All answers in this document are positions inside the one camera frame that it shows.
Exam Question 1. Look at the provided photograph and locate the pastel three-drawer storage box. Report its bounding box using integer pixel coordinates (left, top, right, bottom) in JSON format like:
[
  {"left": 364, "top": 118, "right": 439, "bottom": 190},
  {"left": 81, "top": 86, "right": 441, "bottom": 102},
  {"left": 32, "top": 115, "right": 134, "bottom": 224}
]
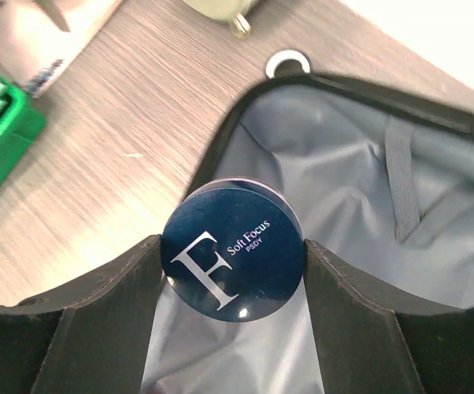
[{"left": 183, "top": 0, "right": 259, "bottom": 39}]

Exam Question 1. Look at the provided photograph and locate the pink and teal children's suitcase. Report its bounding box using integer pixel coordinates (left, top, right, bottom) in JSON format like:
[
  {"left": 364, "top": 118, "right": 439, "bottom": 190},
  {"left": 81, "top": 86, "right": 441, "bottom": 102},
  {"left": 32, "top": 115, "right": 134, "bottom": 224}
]
[{"left": 141, "top": 71, "right": 474, "bottom": 393}]

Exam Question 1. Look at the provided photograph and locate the patterned white placemat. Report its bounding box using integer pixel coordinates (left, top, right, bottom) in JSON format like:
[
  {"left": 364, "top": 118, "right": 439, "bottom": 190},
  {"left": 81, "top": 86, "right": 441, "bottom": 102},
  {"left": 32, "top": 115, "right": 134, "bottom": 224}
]
[{"left": 0, "top": 1, "right": 122, "bottom": 98}]

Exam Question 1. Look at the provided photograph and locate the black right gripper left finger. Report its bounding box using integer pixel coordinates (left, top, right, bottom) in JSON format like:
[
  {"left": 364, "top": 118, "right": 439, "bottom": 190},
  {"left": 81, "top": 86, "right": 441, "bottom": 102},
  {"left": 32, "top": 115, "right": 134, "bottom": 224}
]
[{"left": 0, "top": 236, "right": 163, "bottom": 393}]

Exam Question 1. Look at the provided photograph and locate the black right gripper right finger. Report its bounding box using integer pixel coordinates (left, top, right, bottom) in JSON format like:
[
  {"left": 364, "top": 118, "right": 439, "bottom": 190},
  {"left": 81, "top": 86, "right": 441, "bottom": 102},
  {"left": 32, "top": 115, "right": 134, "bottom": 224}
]
[{"left": 304, "top": 241, "right": 474, "bottom": 394}]

